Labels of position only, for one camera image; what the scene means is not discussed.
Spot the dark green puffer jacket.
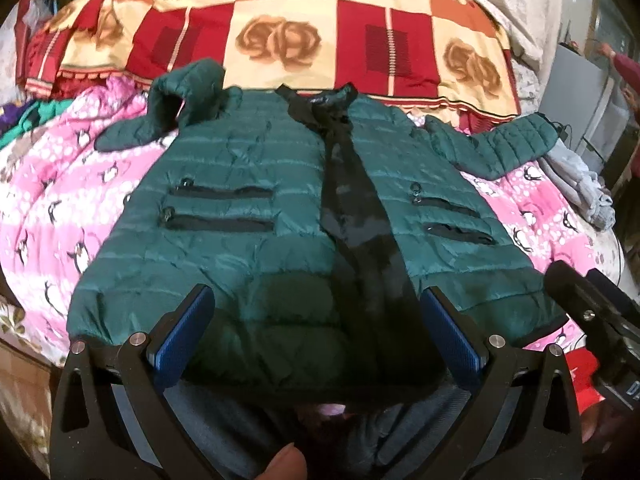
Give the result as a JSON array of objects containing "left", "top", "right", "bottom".
[{"left": 67, "top": 60, "right": 564, "bottom": 403}]

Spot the green purple clothes pile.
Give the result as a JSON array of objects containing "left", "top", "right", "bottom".
[{"left": 0, "top": 100, "right": 72, "bottom": 148}]

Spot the operator left hand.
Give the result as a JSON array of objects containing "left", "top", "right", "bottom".
[{"left": 256, "top": 443, "right": 308, "bottom": 480}]

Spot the grey folded garment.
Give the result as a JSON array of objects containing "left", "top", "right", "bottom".
[{"left": 538, "top": 140, "right": 616, "bottom": 231}]

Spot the white cabinet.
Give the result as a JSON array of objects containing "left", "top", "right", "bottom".
[{"left": 539, "top": 44, "right": 631, "bottom": 171}]

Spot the pink penguin quilt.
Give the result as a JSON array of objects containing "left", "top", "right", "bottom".
[{"left": 1, "top": 76, "right": 625, "bottom": 366}]

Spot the red cream rose blanket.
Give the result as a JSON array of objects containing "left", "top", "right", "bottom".
[{"left": 25, "top": 0, "right": 521, "bottom": 131}]

